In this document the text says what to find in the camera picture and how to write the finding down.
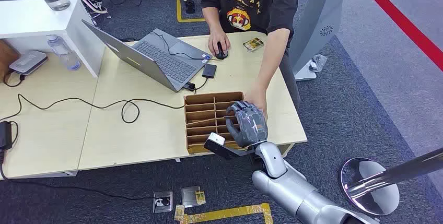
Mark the white shelf riser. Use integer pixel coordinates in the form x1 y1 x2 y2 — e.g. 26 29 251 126
0 0 107 78

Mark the chrome stanchion base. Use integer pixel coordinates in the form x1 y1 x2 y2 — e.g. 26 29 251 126
339 157 401 217

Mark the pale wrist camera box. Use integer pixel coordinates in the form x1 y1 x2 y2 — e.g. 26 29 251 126
203 132 255 160

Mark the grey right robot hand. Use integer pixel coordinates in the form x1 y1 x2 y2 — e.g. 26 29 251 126
225 100 269 149

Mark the grey curved stand panel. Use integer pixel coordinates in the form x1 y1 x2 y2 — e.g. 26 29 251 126
288 0 347 81

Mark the black power adapter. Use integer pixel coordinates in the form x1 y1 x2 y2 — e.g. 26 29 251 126
0 121 13 152

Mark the short black drive cable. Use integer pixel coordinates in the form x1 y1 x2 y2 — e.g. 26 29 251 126
182 77 209 93

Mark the grey flat network box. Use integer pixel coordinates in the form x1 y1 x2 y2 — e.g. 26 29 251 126
8 50 49 76

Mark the chrome stanchion pole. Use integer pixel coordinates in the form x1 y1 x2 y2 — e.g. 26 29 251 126
346 147 443 199

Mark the metal floor socket plate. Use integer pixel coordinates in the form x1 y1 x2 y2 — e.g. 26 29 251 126
153 191 173 214
181 185 207 209

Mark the cardboard card organiser box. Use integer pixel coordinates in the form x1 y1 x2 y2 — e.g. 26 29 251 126
183 91 245 155

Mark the crumpled clear plastic bag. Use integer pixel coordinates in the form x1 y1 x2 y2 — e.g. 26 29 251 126
309 54 329 73

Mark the small clear plastic bottle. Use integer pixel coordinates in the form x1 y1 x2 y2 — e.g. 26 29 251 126
46 34 81 71

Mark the yellow floor tape frame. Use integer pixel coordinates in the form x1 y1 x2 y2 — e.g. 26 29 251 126
174 203 274 224
176 0 207 23

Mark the grey open laptop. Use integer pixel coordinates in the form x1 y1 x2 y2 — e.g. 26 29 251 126
81 19 213 93

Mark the black external drive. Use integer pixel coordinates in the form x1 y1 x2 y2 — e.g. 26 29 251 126
202 63 218 79

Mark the small printed card pack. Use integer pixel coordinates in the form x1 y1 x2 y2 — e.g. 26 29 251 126
242 37 265 53

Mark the person's right hand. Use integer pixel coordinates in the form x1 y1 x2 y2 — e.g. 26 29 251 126
207 29 231 57

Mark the black computer mouse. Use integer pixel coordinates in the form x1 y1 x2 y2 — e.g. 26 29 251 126
214 41 229 60

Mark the person's left hand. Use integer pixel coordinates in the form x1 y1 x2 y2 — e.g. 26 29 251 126
243 84 269 120

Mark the black mouse cable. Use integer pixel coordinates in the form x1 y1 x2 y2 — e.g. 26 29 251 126
149 30 222 61

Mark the long black power cable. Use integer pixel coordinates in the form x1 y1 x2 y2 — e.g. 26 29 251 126
0 93 186 125

